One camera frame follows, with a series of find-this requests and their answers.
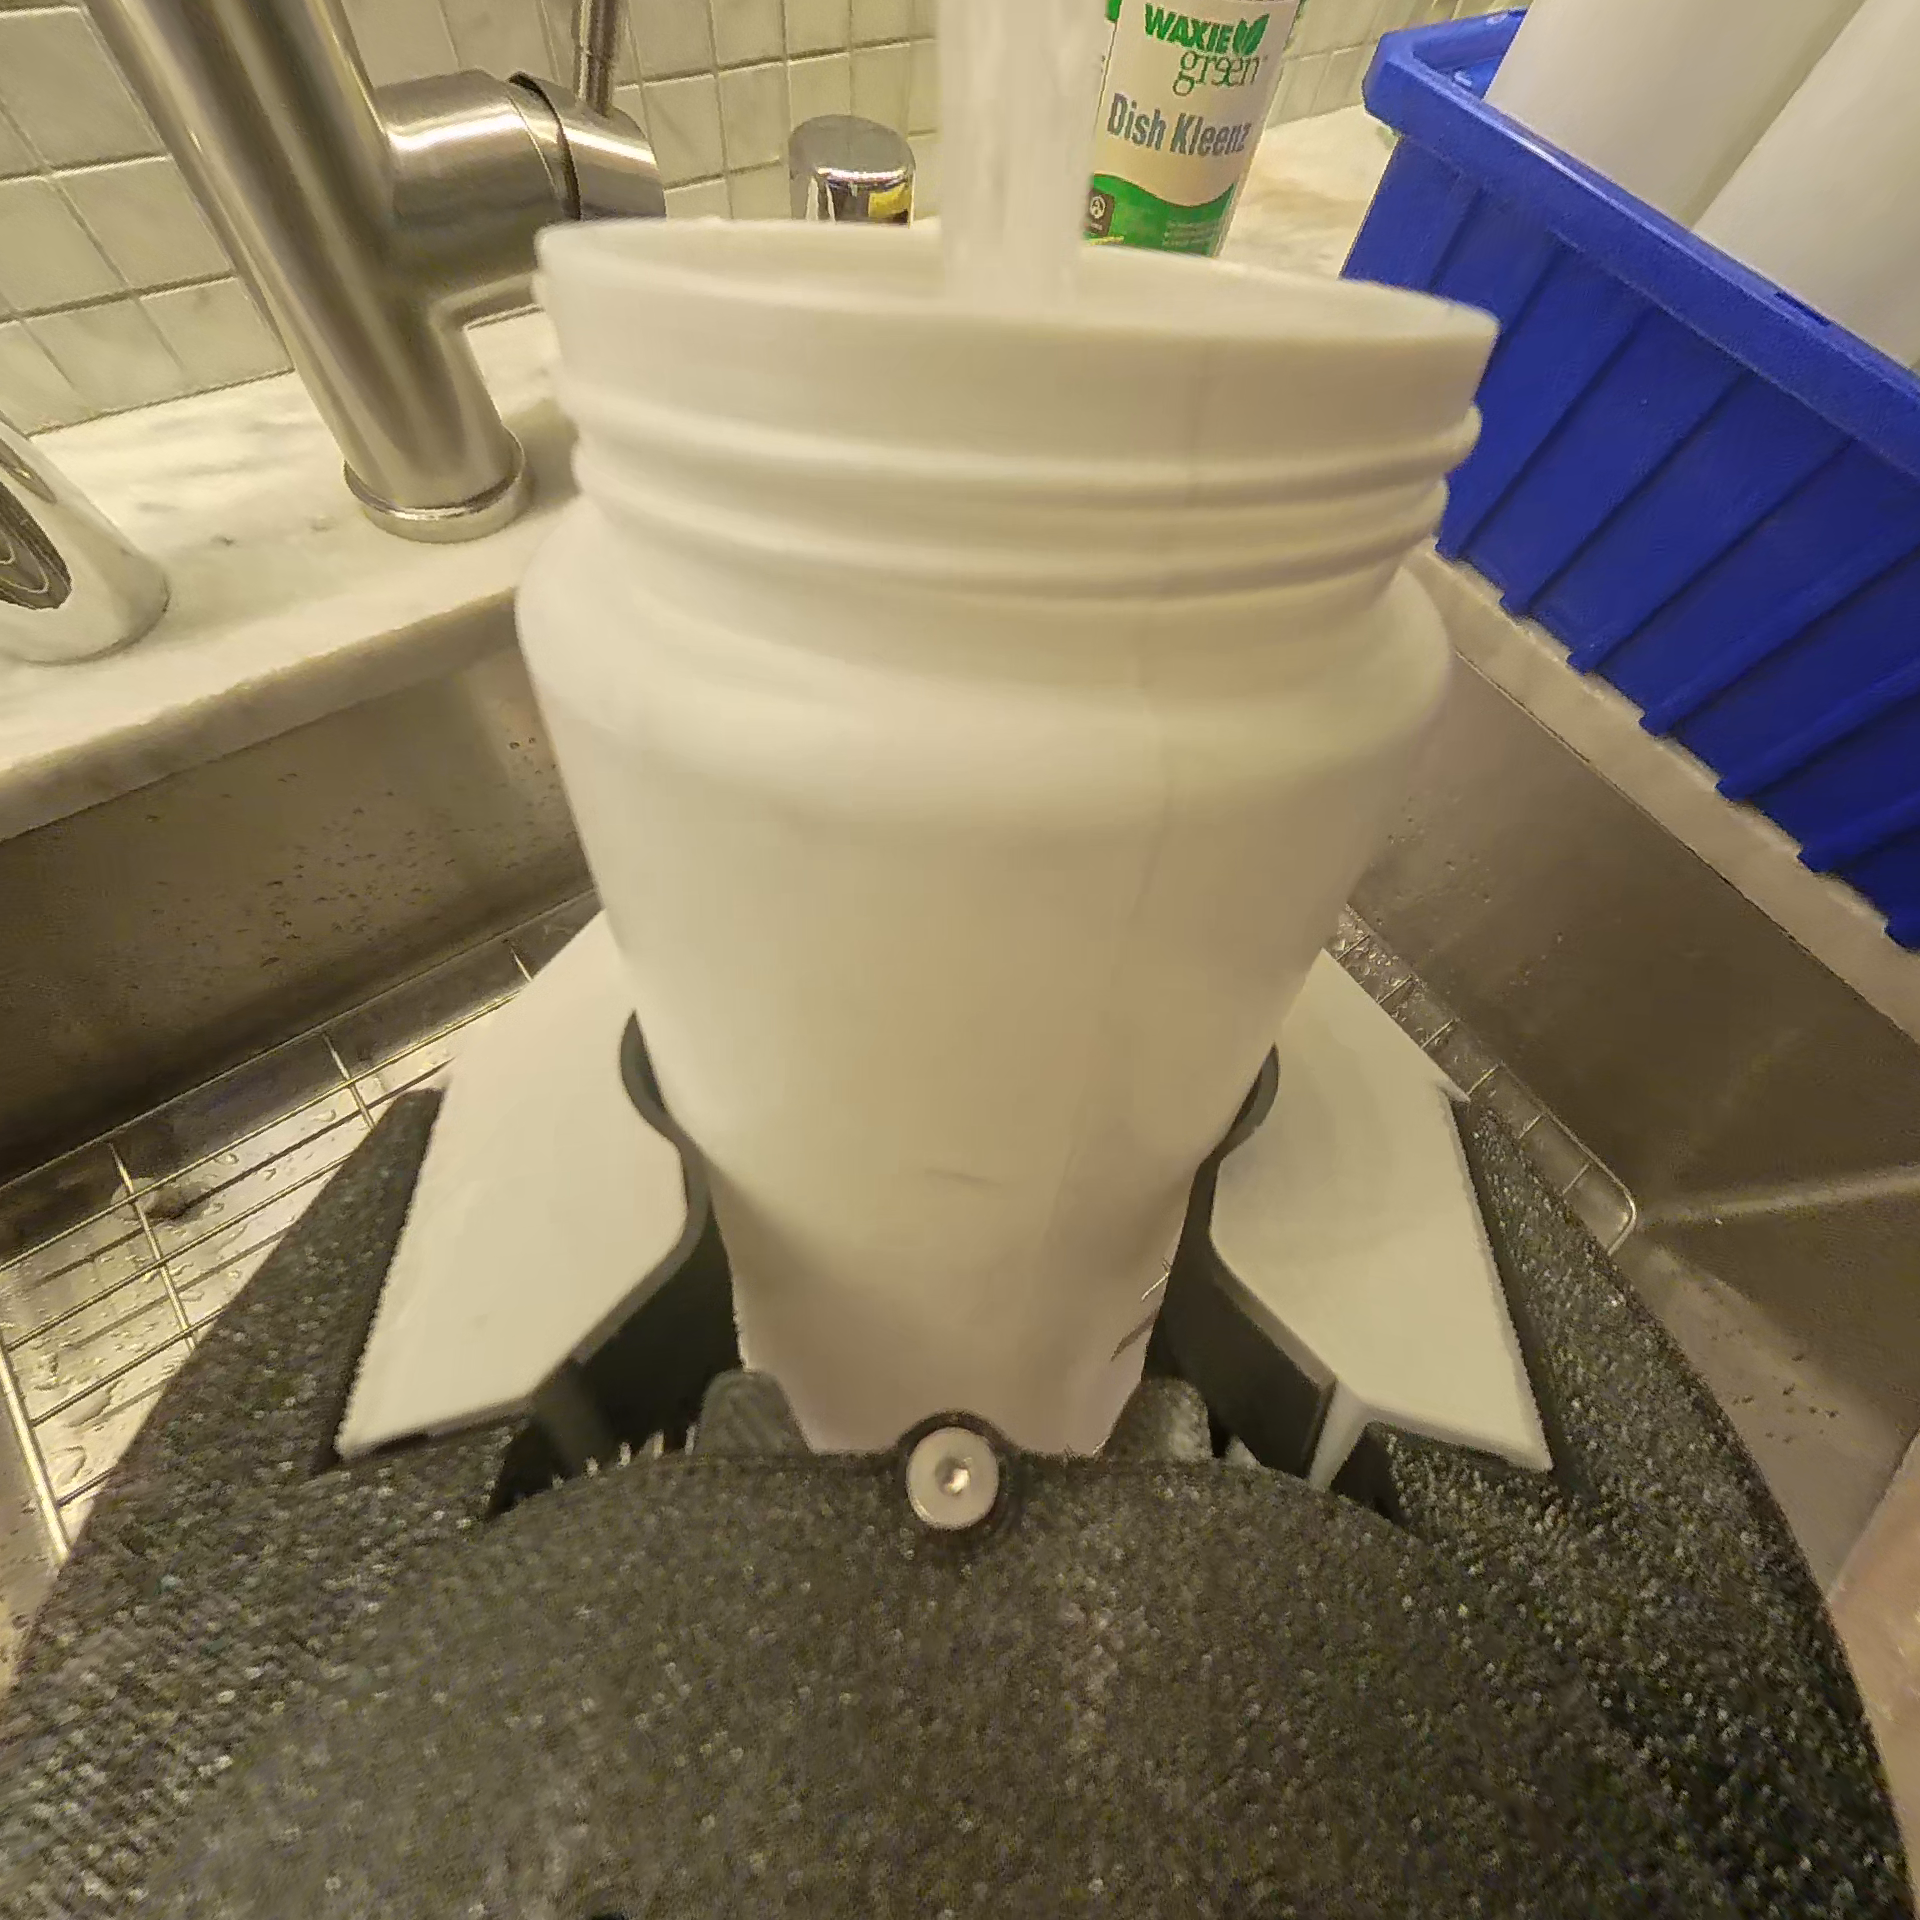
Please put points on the running water stream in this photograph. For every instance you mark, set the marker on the running water stream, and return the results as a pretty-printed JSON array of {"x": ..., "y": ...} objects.
[{"x": 1014, "y": 149}]

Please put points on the chrome counter cap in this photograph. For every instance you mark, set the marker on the chrome counter cap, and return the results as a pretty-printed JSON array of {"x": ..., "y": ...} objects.
[
  {"x": 77, "y": 569},
  {"x": 856, "y": 164}
]

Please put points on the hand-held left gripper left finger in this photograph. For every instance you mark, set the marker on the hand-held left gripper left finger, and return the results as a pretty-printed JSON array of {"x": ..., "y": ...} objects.
[{"x": 511, "y": 1243}]

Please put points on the dish soap pump bottle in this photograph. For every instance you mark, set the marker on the dish soap pump bottle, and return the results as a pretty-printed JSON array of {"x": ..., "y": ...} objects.
[{"x": 1184, "y": 149}]

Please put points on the white plastic bottle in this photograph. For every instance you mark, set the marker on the white plastic bottle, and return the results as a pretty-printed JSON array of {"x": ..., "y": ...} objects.
[
  {"x": 1830, "y": 181},
  {"x": 1622, "y": 60},
  {"x": 960, "y": 826}
]

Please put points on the stainless steel faucet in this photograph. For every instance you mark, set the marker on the stainless steel faucet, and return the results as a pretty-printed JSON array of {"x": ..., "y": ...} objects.
[{"x": 389, "y": 300}]

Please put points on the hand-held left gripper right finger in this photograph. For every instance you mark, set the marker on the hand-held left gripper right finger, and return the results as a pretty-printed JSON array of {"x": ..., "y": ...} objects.
[{"x": 1349, "y": 1243}]

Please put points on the blue plastic bin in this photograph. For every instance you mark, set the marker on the blue plastic bin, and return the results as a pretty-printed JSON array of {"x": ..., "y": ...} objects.
[{"x": 1650, "y": 495}]

